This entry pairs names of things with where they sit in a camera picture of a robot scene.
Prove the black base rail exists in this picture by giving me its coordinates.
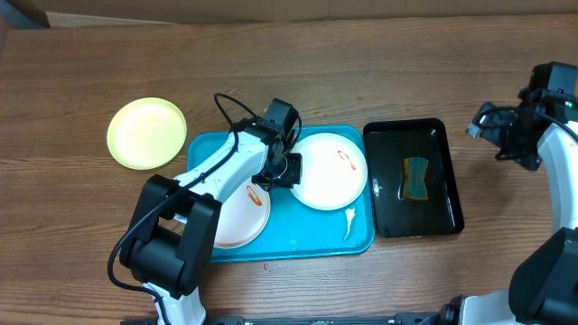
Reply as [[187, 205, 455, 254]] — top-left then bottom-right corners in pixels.
[[121, 311, 439, 325]]

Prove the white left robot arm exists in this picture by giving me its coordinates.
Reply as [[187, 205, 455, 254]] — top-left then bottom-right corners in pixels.
[[107, 116, 302, 324]]

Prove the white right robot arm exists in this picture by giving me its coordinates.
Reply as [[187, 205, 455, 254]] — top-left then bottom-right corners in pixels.
[[422, 111, 577, 325]]

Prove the black water tray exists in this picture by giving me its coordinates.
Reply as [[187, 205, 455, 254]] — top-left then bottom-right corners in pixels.
[[363, 118, 464, 237]]

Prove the yellow-green rimmed plate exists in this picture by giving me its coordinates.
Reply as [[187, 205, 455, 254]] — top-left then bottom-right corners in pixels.
[[107, 97, 187, 170]]

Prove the green yellow sponge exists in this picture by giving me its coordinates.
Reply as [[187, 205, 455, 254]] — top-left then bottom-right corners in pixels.
[[401, 157, 429, 201]]

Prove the blue plastic tray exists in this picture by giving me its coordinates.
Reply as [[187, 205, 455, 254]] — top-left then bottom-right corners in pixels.
[[187, 125, 375, 263]]

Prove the pink rimmed white plate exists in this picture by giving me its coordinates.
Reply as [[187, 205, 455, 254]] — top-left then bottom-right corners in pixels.
[[214, 179, 271, 249]]

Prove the white plate with sauce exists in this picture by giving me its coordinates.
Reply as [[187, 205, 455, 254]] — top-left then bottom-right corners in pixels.
[[292, 133, 368, 210]]

